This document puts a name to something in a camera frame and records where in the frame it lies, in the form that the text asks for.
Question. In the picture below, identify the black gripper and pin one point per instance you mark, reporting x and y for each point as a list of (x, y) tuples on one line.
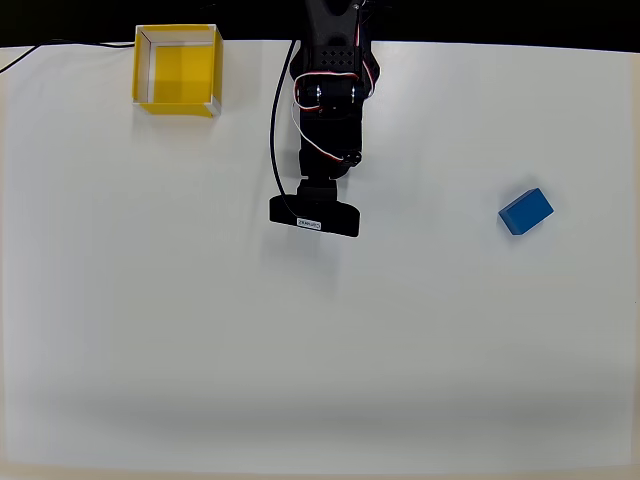
[(327, 167)]

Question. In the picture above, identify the blue rectangular block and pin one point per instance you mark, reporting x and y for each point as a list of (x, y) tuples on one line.
[(527, 212)]

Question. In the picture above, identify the yellow open cardboard box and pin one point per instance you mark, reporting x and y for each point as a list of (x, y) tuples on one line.
[(185, 65)]

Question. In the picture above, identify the black webcam with white label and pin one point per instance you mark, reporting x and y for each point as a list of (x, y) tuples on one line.
[(320, 216)]

